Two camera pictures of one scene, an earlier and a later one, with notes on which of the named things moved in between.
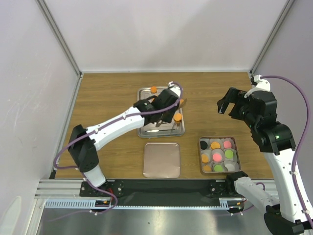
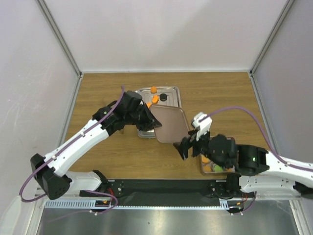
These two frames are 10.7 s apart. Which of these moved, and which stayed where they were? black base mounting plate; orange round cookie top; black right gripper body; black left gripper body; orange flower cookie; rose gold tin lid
Moved: black right gripper body; rose gold tin lid; black left gripper body
Stayed: orange flower cookie; orange round cookie top; black base mounting plate
